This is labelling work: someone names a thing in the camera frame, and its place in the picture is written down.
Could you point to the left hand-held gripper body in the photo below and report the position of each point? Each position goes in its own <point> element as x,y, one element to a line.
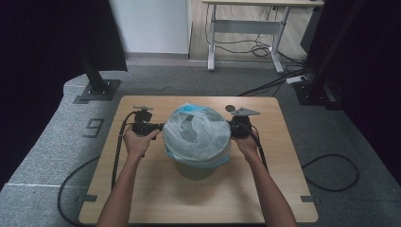
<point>143,126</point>

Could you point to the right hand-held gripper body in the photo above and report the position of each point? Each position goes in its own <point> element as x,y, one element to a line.
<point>241,127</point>

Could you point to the white plastic bag blue band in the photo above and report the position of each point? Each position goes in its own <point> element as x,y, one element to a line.
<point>201,138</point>

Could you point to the green plastic bin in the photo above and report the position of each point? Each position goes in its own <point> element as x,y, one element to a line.
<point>195,172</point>

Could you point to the person's left hand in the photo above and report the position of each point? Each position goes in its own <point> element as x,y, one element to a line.
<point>137,145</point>

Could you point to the person's right hand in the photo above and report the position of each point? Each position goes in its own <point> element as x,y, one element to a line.
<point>249,146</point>

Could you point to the round grey table grommet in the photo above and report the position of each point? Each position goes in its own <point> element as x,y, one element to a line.
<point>228,108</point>

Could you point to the black stand base left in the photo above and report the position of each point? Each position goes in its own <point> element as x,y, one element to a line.
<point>96,82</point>

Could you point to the white power strip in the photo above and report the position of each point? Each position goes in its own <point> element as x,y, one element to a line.
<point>296,79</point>

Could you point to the black metal stand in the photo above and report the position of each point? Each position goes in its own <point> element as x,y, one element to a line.
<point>315,94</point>

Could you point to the black curtain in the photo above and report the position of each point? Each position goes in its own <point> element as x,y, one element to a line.
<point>38,63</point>
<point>378,78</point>

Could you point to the white desk frame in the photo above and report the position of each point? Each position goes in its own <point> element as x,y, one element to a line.
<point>249,26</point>

